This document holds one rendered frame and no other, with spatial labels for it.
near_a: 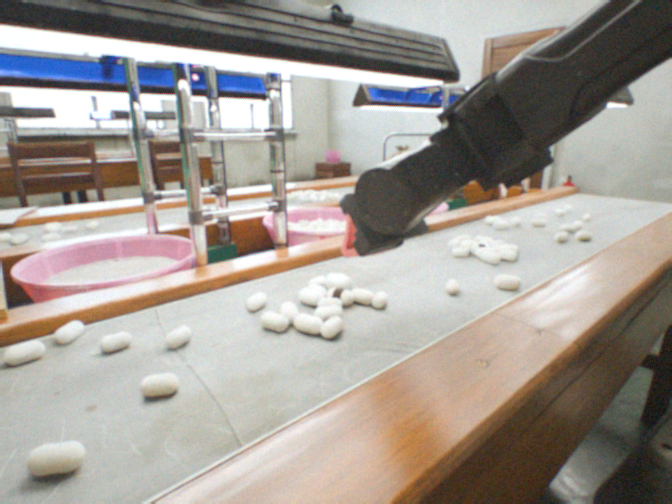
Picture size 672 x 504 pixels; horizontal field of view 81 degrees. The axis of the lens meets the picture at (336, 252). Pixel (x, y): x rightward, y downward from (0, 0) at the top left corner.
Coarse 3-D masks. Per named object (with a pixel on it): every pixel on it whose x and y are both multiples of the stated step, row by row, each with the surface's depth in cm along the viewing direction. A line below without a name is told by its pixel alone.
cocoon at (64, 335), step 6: (72, 324) 44; (78, 324) 45; (60, 330) 43; (66, 330) 43; (72, 330) 44; (78, 330) 45; (54, 336) 43; (60, 336) 43; (66, 336) 43; (72, 336) 44; (60, 342) 43; (66, 342) 43
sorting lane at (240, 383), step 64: (384, 256) 74; (448, 256) 74; (576, 256) 74; (128, 320) 49; (192, 320) 49; (256, 320) 49; (384, 320) 49; (448, 320) 49; (0, 384) 37; (64, 384) 37; (128, 384) 37; (192, 384) 37; (256, 384) 37; (320, 384) 37; (0, 448) 30; (128, 448) 30; (192, 448) 30
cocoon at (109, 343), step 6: (108, 336) 42; (114, 336) 42; (120, 336) 42; (126, 336) 43; (102, 342) 41; (108, 342) 41; (114, 342) 42; (120, 342) 42; (126, 342) 42; (102, 348) 41; (108, 348) 41; (114, 348) 42; (120, 348) 43
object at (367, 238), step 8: (344, 200) 42; (352, 200) 42; (344, 208) 42; (352, 208) 42; (352, 216) 41; (360, 216) 42; (424, 216) 41; (360, 224) 41; (416, 224) 46; (424, 224) 47; (360, 232) 41; (368, 232) 41; (376, 232) 42; (400, 232) 43; (408, 232) 44; (416, 232) 45; (424, 232) 46; (360, 240) 41; (368, 240) 41; (376, 240) 41; (384, 240) 42; (392, 240) 42; (368, 248) 41
